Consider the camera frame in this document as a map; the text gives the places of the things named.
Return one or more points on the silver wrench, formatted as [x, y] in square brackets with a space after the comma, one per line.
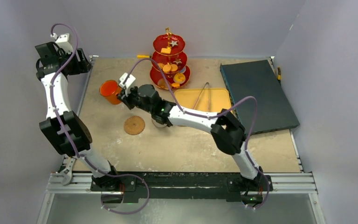
[67, 172]

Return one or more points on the brown star cookie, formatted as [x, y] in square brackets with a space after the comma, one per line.
[177, 61]

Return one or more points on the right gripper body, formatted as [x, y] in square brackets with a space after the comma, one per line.
[127, 98]

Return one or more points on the red three-tier cake stand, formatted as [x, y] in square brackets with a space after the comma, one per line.
[162, 41]

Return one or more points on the yellow serving tray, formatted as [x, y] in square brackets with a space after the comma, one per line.
[219, 99]

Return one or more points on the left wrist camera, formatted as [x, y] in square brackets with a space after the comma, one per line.
[63, 41]

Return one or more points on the orange mug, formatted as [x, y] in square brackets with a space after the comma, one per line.
[110, 91]

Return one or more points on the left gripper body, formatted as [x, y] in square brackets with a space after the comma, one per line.
[76, 67]

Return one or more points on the yellow iced donut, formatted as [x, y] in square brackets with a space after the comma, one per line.
[179, 78]

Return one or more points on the white ribbed mug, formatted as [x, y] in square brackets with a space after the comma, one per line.
[159, 123]

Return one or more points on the black base frame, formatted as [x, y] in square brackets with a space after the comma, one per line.
[231, 187]

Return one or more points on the yellow handled screwdriver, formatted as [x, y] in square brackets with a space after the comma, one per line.
[279, 74]

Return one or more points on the yellow screwdriver by wall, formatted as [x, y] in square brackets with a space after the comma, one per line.
[143, 56]

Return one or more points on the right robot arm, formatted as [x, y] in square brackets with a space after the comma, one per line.
[226, 130]

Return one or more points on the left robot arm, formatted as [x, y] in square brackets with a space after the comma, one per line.
[62, 127]

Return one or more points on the round orange cookie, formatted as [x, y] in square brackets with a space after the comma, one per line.
[174, 68]
[167, 68]

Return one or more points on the square cracker biscuit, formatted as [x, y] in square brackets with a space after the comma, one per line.
[166, 51]

